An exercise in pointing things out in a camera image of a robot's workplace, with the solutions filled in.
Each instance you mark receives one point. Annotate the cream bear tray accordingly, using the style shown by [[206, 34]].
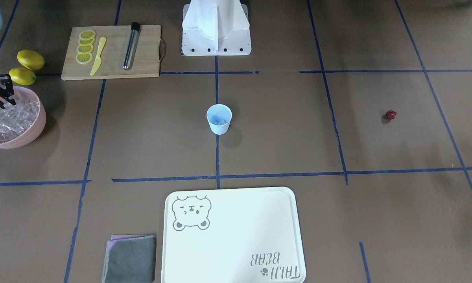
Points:
[[240, 235]]

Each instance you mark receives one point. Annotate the lemon slice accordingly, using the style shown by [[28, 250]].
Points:
[[84, 58], [87, 35], [86, 41], [85, 49]]

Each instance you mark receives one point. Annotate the yellow plastic knife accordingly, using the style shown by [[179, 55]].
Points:
[[98, 60]]

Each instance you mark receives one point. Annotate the clear ice cubes pile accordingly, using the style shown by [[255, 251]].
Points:
[[16, 119]]

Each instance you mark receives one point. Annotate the light blue cup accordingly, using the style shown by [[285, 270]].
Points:
[[219, 117]]

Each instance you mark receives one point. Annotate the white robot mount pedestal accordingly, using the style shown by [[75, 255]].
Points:
[[215, 28]]

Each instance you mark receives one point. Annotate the steel muddler black tip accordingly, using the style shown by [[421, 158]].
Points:
[[133, 39]]

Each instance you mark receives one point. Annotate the pink bowl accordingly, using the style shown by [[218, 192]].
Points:
[[38, 124]]

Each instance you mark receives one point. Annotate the wooden cutting board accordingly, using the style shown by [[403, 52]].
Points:
[[145, 60]]

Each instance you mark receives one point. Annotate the red strawberry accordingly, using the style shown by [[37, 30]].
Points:
[[390, 115]]

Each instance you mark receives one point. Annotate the whole lemon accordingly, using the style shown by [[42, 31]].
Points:
[[31, 59], [22, 76]]

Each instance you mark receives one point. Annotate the grey folded cloth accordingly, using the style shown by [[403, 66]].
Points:
[[130, 259]]

